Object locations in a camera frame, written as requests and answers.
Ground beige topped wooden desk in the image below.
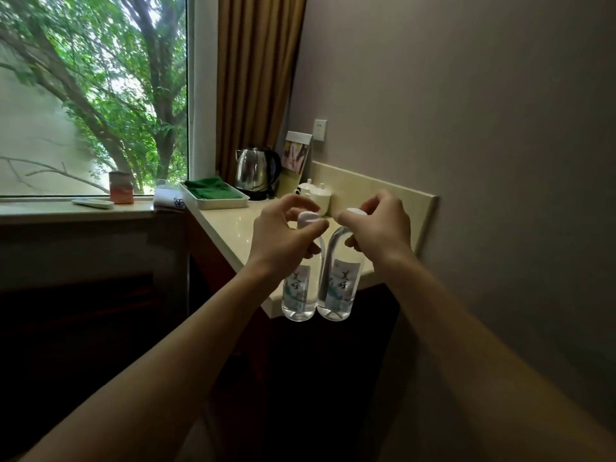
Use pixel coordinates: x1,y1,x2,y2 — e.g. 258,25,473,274
185,161,440,462

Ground person's right hand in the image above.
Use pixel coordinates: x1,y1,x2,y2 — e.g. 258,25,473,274
335,189,417,270

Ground white rectangular tray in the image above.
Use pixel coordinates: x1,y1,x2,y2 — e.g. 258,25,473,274
179,180,250,210

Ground white remote control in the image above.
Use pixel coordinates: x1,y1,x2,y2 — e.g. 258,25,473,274
71,197,115,210

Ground green folded cloth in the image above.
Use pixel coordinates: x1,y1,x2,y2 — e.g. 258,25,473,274
184,176,237,201

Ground brown curtain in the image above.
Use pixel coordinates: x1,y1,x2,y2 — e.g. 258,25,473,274
215,0,308,186

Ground person's right forearm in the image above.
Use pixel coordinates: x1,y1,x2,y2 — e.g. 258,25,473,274
378,251,616,462

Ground orange paper cup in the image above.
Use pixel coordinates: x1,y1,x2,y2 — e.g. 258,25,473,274
108,171,135,205

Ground upright picture card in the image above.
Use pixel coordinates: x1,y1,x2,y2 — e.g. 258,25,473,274
280,131,313,175

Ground person's left hand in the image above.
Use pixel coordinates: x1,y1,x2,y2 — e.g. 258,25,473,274
248,193,331,280

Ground glass window with white frame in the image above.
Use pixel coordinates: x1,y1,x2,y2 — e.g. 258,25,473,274
0,0,219,203

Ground clear plastic water bottle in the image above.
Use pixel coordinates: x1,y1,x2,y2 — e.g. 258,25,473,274
316,208,369,322
281,211,326,323

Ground person's left forearm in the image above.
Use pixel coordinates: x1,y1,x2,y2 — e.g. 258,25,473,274
18,262,300,462

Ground stainless steel electric kettle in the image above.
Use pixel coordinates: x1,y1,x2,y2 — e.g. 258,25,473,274
234,146,283,202

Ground white rolled paper bag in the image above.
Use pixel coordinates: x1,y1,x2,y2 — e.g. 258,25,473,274
152,185,188,212

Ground beige window sill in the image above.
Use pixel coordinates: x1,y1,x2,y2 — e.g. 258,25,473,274
0,199,191,226

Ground green tree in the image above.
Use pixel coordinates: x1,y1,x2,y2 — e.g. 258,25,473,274
0,0,188,195

